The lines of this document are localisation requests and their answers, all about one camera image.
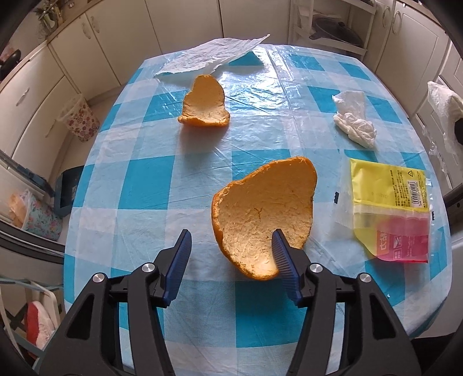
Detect white shelf rack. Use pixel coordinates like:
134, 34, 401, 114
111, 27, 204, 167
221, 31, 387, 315
289, 0, 377, 58

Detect dark pan with lid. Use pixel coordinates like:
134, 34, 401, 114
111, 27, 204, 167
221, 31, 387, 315
309, 16, 364, 47

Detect white paper sheet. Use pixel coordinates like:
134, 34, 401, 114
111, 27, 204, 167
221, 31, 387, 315
155, 34, 271, 76

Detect white kitchen cabinets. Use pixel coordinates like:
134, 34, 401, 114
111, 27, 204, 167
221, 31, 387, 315
0, 0, 463, 203

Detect blue checked tablecloth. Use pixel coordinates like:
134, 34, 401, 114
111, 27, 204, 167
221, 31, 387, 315
63, 43, 453, 376

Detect large orange peel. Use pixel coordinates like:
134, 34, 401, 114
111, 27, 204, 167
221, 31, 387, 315
212, 156, 318, 281

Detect small orange peel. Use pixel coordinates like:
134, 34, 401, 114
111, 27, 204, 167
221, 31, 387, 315
177, 74, 231, 128

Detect blue dustpan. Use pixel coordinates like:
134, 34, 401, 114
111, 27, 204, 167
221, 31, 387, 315
54, 165, 85, 218

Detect floral wastebasket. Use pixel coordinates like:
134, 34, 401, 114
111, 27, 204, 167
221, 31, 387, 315
58, 95, 100, 142

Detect floral fabric bag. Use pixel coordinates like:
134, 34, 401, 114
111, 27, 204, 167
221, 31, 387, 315
9, 190, 64, 242

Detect white plastic frame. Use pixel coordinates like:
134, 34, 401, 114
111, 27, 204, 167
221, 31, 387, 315
0, 277, 64, 362

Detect yellow pink snack wrapper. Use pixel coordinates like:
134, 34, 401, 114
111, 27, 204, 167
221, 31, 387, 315
335, 158, 436, 264

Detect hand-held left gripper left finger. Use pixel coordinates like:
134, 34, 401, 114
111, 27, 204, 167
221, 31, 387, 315
31, 228, 193, 376

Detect red white cloth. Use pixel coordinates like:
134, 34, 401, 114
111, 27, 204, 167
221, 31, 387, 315
25, 301, 56, 345

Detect kitchen utensil rack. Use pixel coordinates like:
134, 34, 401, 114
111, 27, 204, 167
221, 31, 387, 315
38, 5, 62, 37

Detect crumpled white tissue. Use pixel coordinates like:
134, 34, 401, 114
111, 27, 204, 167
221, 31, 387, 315
332, 90, 377, 149

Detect white printed plastic bag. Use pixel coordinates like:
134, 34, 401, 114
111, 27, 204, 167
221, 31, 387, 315
420, 80, 463, 156

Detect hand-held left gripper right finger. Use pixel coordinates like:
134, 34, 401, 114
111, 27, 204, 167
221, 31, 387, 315
271, 228, 424, 376

